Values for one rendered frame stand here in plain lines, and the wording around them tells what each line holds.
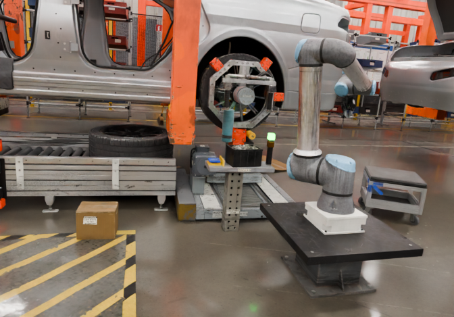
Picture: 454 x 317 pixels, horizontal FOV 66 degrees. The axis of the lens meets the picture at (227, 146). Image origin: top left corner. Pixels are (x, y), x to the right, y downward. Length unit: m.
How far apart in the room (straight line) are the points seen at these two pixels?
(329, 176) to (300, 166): 0.16
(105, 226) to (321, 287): 1.26
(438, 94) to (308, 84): 2.89
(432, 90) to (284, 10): 2.16
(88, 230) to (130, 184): 0.48
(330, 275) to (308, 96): 0.90
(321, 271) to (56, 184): 1.77
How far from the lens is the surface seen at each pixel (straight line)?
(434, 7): 6.01
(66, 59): 2.94
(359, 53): 8.72
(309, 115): 1.80
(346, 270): 1.97
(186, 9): 2.37
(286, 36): 3.07
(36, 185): 2.67
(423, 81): 4.63
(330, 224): 1.80
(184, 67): 2.34
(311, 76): 1.77
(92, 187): 2.59
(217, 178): 2.99
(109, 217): 2.21
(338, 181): 1.81
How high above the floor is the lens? 1.05
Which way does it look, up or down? 13 degrees down
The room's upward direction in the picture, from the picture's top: 4 degrees clockwise
